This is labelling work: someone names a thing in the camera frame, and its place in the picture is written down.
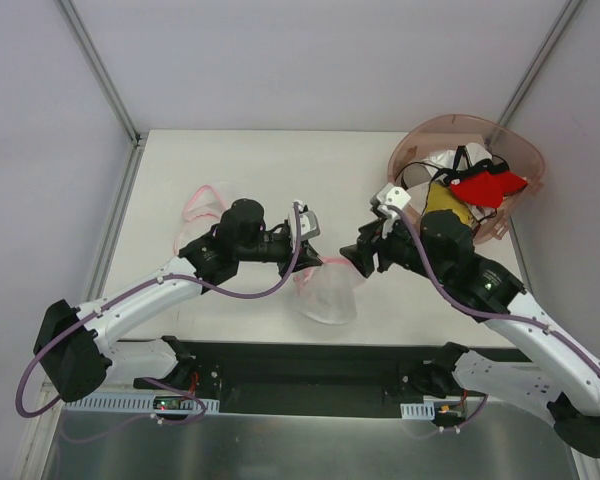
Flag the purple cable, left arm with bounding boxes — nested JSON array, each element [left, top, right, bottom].
[[17, 202, 306, 426]]

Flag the white cable duct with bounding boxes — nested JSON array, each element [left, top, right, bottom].
[[65, 392, 220, 415], [400, 401, 436, 421]]

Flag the red bra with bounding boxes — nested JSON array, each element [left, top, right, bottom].
[[450, 171, 528, 209]]

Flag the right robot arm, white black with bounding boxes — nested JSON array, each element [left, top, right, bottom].
[[340, 210, 600, 458]]

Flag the yellow bra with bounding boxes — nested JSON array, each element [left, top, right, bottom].
[[423, 182, 474, 226]]

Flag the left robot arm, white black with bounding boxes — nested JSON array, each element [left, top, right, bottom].
[[34, 199, 322, 403]]

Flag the aluminium frame post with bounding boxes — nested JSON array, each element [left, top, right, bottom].
[[54, 0, 142, 147], [496, 0, 587, 127]]

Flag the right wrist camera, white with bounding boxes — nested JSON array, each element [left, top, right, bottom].
[[370, 183, 411, 239]]

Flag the left wrist camera, white grey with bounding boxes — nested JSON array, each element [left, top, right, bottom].
[[287, 200, 321, 247]]

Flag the left white cable duct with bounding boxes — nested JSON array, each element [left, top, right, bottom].
[[65, 392, 220, 415]]

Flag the empty white mesh laundry bag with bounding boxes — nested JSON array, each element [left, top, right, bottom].
[[173, 181, 233, 253]]

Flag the right white cable duct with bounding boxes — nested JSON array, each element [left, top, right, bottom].
[[400, 401, 436, 421]]

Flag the left aluminium frame post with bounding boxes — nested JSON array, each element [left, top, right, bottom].
[[54, 0, 142, 147]]

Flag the right aluminium frame post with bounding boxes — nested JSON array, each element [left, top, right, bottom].
[[496, 0, 587, 127]]

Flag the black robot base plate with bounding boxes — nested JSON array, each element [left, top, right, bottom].
[[155, 336, 468, 419]]

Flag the pink translucent plastic basket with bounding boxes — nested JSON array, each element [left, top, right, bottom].
[[388, 114, 545, 244]]

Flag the white bra, black straps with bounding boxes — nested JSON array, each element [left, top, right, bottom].
[[398, 141, 511, 236]]

